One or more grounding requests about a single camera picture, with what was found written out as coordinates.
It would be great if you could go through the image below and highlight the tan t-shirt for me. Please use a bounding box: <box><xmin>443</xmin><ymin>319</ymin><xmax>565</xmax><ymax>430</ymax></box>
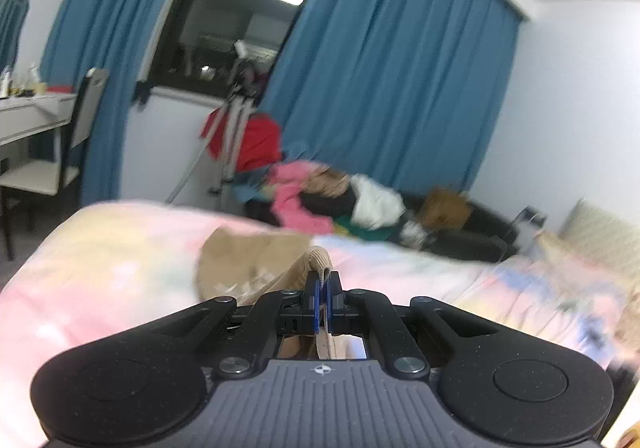
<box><xmin>193</xmin><ymin>225</ymin><xmax>352</xmax><ymax>362</ymax></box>

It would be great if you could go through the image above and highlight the pink clothes pile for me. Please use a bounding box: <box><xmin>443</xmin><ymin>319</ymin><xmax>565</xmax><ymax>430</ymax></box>
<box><xmin>268</xmin><ymin>161</ymin><xmax>333</xmax><ymax>234</ymax></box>

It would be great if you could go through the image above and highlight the white garment on sofa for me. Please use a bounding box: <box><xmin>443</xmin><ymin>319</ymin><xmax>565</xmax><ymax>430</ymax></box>
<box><xmin>350</xmin><ymin>174</ymin><xmax>406</xmax><ymax>230</ymax></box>

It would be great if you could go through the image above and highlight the brown paper bag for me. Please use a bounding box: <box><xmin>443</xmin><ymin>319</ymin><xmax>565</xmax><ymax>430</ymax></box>
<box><xmin>418</xmin><ymin>187</ymin><xmax>472</xmax><ymax>230</ymax></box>

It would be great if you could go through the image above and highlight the black sofa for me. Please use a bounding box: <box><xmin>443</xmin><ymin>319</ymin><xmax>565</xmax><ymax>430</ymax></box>
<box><xmin>244</xmin><ymin>193</ymin><xmax>518</xmax><ymax>264</ymax></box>

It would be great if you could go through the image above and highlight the red garment on stand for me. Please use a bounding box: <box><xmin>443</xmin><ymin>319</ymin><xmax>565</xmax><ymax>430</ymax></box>
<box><xmin>200</xmin><ymin>108</ymin><xmax>282</xmax><ymax>173</ymax></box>

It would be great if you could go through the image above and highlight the pastel tie-dye bed cover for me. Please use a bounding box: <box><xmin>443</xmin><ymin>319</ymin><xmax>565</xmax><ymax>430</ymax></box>
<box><xmin>0</xmin><ymin>199</ymin><xmax>640</xmax><ymax>398</ymax></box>

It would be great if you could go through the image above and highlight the blue curtain right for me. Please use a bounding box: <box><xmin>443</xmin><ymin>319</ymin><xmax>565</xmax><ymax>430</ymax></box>
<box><xmin>262</xmin><ymin>0</ymin><xmax>522</xmax><ymax>194</ymax></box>

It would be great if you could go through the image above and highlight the blue curtain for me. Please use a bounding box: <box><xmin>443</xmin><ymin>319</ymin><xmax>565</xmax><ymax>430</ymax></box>
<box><xmin>262</xmin><ymin>0</ymin><xmax>522</xmax><ymax>194</ymax></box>
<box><xmin>41</xmin><ymin>0</ymin><xmax>166</xmax><ymax>205</ymax></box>

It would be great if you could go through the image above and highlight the cream quilted pillow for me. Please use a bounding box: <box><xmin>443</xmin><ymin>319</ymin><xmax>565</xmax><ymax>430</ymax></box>
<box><xmin>559</xmin><ymin>200</ymin><xmax>639</xmax><ymax>291</ymax></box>

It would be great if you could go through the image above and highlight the black white chair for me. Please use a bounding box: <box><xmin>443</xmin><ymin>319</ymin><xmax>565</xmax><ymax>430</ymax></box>
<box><xmin>1</xmin><ymin>67</ymin><xmax>110</xmax><ymax>261</ymax></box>

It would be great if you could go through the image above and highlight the dark window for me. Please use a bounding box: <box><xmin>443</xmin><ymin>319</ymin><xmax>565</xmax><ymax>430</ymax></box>
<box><xmin>146</xmin><ymin>0</ymin><xmax>303</xmax><ymax>98</ymax></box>

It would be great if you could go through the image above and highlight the white desk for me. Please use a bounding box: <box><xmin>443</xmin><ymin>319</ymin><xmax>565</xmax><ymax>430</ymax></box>
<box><xmin>1</xmin><ymin>92</ymin><xmax>77</xmax><ymax>164</ymax></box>

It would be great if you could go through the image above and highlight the blue curtain left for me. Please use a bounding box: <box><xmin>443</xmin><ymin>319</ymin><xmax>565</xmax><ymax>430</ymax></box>
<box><xmin>41</xmin><ymin>0</ymin><xmax>166</xmax><ymax>205</ymax></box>

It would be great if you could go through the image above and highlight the vanity mirror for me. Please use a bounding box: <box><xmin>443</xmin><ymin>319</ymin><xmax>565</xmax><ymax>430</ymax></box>
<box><xmin>0</xmin><ymin>0</ymin><xmax>29</xmax><ymax>70</ymax></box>

